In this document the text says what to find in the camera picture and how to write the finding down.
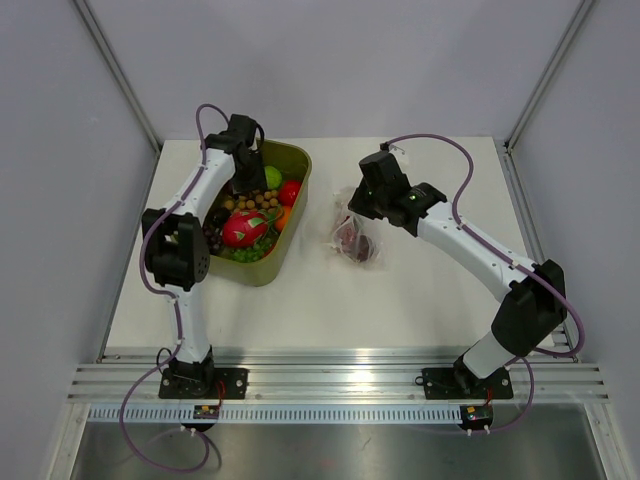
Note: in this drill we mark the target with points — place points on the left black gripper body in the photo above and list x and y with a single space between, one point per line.
251 177

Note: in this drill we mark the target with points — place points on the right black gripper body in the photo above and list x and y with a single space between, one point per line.
368 203

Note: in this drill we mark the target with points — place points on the olive green plastic bin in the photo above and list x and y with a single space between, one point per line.
294 164

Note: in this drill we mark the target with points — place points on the red grape bunch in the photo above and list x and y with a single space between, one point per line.
345 234

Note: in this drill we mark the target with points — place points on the dark purple mangosteen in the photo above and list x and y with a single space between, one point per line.
363 249

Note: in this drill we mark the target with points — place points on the clear zip top bag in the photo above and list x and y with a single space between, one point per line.
332 232

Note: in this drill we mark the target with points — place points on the red apple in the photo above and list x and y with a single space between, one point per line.
289 192

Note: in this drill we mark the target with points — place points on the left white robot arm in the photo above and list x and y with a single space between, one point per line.
174 257

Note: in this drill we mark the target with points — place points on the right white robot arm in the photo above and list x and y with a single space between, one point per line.
528 311

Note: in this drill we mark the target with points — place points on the tan longan bunch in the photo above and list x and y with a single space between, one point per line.
266 200

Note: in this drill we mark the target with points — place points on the pink dragon fruit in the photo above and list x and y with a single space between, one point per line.
244 228

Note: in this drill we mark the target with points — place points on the orange fruit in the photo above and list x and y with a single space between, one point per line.
282 217

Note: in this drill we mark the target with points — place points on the dark purple grape bunch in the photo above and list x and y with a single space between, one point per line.
213 230

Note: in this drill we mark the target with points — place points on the green grape bunch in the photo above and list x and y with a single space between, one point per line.
255 252

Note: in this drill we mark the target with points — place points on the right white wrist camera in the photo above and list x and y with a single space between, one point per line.
399 153

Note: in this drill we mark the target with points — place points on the left aluminium frame post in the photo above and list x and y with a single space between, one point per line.
107 53

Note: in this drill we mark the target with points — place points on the aluminium frame post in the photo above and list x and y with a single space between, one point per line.
107 53
552 67

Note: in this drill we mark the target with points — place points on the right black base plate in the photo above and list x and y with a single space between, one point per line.
439 383

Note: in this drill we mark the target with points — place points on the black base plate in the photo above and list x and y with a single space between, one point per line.
439 383
219 383

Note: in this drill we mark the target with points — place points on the right aluminium frame post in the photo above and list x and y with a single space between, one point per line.
552 67

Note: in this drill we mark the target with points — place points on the aluminium mounting rail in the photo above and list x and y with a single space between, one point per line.
341 376

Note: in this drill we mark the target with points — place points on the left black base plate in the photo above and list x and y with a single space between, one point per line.
219 383

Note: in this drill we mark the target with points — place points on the white slotted cable duct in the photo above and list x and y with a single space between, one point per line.
231 413

